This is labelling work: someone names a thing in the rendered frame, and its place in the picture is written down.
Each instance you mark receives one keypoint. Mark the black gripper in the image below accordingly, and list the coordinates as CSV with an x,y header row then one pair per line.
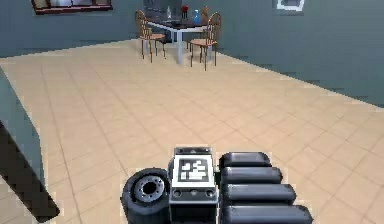
x,y
146,196

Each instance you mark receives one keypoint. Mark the black top white leg table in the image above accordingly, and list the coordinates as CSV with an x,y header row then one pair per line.
x,y
178,28

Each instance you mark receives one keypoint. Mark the clear glass bottle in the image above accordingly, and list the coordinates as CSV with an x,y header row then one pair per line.
x,y
169,13

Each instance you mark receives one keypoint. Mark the blue bottle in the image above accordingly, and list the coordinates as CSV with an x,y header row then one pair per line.
x,y
196,17

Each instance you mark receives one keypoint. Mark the white framed picture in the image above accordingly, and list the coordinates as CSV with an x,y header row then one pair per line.
x,y
290,4

